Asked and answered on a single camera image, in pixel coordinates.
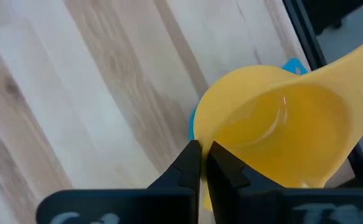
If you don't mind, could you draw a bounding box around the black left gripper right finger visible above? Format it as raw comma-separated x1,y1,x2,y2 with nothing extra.
205,141,363,224

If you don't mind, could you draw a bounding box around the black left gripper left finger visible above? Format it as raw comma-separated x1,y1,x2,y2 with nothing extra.
36,139,202,224

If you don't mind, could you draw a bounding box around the yellow measuring cup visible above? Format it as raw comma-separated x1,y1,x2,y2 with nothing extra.
192,30,363,212

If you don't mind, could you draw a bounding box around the blue measuring cup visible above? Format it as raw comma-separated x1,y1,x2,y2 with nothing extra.
188,57,309,141

